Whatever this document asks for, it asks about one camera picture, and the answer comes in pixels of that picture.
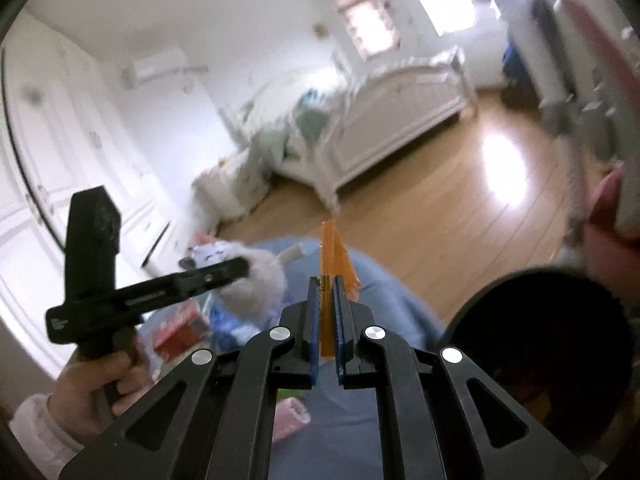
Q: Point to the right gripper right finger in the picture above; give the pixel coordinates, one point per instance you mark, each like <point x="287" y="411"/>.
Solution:
<point x="441" y="417"/>

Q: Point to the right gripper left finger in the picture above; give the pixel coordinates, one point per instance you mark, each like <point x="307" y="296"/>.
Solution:
<point x="211" y="417"/>

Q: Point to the black trash bin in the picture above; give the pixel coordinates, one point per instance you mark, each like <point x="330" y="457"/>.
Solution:
<point x="554" y="334"/>

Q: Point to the person's left hand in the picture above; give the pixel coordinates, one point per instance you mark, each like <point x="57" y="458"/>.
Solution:
<point x="89" y="394"/>

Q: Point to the red carton box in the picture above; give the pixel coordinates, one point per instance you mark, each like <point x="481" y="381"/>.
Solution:
<point x="180" y="331"/>

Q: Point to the blue round table cloth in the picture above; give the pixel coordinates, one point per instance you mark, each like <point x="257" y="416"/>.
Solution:
<point x="342" y="439"/>

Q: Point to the white nightstand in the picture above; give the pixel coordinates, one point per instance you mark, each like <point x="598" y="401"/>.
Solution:
<point x="236" y="186"/>

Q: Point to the white wardrobe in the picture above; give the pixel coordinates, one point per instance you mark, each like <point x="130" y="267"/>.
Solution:
<point x="60" y="134"/>

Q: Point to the white air conditioner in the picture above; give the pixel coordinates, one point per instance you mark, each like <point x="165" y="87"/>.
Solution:
<point x="144" y="68"/>

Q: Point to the white wooden bed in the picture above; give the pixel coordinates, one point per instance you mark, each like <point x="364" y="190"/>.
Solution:
<point x="323" y="127"/>

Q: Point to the pink grey desk chair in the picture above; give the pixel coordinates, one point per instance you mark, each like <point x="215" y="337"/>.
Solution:
<point x="603" y="54"/>

